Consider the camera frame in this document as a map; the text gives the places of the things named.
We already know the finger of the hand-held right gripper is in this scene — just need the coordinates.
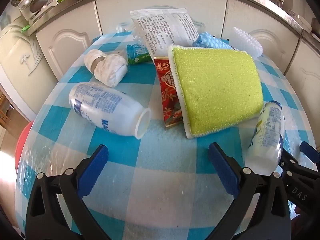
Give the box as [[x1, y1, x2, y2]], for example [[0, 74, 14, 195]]
[[279, 151, 304, 180], [299, 141, 320, 173]]

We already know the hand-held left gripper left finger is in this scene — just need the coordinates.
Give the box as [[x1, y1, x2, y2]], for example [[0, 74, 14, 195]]
[[25, 144, 110, 240]]

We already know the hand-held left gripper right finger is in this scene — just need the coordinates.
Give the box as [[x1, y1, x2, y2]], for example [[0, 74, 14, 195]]
[[208, 142, 292, 240]]

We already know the small white yoghurt bottle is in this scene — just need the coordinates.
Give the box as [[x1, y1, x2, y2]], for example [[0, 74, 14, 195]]
[[244, 100, 285, 177]]

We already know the large white blue-print bottle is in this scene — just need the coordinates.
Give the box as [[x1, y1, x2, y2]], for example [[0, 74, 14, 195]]
[[69, 82, 152, 140]]

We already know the pink plastic bucket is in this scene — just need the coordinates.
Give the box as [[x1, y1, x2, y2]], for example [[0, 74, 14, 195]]
[[14, 121, 34, 173]]

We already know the yellow-green scouring sponge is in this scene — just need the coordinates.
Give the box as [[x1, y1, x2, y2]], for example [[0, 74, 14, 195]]
[[167, 44, 264, 139]]

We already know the red printed packet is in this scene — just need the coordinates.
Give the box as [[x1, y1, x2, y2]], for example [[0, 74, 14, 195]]
[[154, 56, 185, 130]]

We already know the white cloth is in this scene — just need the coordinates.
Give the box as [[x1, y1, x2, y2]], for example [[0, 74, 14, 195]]
[[84, 49, 128, 88]]

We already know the blue green wipes packet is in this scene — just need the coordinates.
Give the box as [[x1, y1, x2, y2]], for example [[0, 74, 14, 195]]
[[126, 44, 153, 65]]

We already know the white ridged plastic brush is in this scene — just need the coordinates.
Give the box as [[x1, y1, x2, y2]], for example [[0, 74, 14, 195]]
[[232, 27, 264, 57]]

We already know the white printed pouch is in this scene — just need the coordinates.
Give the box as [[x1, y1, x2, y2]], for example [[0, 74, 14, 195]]
[[130, 8, 200, 58]]

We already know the blue white checkered tablecloth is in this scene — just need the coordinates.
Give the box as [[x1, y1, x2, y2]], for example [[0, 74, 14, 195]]
[[15, 31, 317, 240]]

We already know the white cabinet door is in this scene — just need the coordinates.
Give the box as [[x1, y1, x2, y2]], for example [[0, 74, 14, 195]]
[[284, 35, 320, 153], [35, 1, 103, 79], [95, 0, 228, 43], [220, 0, 304, 77]]

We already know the cream refrigerator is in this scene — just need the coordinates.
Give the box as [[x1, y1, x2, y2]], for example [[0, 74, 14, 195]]
[[0, 24, 60, 125]]

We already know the steel pot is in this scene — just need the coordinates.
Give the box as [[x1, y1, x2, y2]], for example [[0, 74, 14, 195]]
[[30, 0, 49, 13]]

